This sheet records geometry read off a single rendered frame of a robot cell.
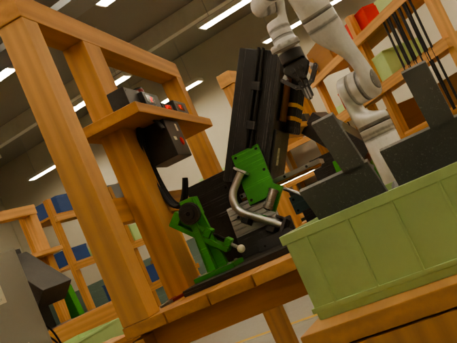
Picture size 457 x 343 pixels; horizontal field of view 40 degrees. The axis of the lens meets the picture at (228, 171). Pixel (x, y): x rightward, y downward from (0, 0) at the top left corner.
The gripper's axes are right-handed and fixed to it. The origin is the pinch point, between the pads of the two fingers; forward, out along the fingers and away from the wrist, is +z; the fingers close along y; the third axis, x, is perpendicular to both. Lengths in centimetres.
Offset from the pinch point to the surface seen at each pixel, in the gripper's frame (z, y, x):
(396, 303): 52, -5, 87
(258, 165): 10, 31, -39
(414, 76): 19, -24, 79
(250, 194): 19, 37, -36
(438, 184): 37, -19, 84
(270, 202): 25, 31, -31
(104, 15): -340, 266, -644
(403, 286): 51, -7, 80
